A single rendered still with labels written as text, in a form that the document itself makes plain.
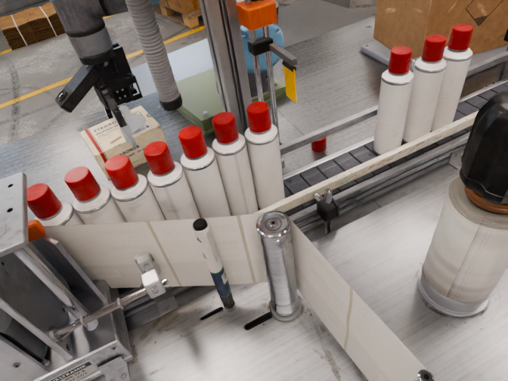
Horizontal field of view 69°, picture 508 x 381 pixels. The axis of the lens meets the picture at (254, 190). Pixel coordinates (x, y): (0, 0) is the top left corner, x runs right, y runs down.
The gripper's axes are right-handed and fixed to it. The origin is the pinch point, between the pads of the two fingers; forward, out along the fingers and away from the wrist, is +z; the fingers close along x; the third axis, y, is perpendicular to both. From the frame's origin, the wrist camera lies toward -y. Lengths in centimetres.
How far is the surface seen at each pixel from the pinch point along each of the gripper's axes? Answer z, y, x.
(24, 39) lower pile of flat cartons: 82, -1, 392
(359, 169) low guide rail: -3, 29, -48
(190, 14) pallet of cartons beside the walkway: 73, 141, 271
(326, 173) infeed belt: 0.4, 26.5, -42.2
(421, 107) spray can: -9, 44, -48
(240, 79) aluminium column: -18.1, 18.1, -29.7
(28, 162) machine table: 6.0, -22.3, 16.3
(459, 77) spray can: -13, 51, -50
